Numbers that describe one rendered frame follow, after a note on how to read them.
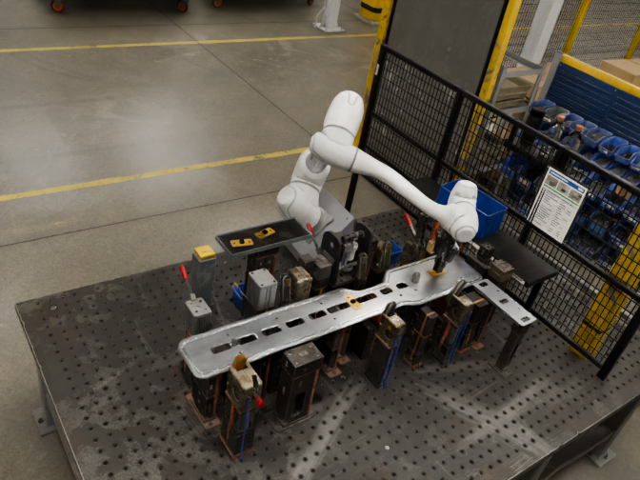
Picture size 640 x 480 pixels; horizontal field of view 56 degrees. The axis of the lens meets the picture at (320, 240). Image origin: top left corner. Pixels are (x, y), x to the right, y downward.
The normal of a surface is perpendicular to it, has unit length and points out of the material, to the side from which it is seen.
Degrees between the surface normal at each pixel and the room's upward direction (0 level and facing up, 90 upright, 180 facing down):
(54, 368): 0
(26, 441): 0
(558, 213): 90
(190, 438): 0
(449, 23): 91
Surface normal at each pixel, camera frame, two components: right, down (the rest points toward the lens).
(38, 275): 0.16, -0.81
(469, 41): -0.81, 0.23
